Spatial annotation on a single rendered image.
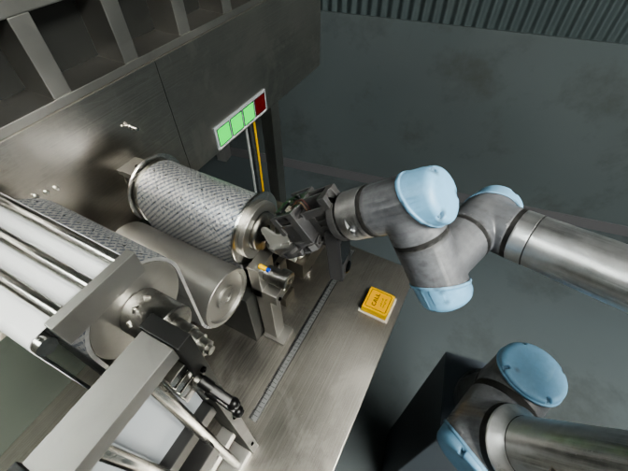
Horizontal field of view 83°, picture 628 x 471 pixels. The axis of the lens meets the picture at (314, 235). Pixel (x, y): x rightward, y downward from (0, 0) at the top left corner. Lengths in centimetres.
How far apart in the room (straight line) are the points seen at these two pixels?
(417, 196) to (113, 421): 36
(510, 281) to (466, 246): 189
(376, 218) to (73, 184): 57
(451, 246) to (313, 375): 54
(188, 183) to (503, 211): 53
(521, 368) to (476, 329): 138
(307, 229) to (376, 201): 14
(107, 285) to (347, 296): 70
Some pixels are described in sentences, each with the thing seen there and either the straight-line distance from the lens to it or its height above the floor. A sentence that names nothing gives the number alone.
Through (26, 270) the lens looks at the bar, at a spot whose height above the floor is 144.
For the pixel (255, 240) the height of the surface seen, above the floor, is 126.
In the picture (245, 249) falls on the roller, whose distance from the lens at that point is 66.
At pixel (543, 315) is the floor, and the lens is 235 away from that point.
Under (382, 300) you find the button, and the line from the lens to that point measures 98.
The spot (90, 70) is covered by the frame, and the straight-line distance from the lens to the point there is 83.
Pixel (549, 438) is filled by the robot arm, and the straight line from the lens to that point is 62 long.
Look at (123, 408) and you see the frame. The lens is 36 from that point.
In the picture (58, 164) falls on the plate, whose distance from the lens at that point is 78.
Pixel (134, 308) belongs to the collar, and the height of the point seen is 136.
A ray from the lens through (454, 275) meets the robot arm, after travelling 48.
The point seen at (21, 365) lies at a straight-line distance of 95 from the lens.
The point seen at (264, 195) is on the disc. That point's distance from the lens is 67.
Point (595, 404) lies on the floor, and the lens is 224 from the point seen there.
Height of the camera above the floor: 176
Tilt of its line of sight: 50 degrees down
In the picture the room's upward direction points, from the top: straight up
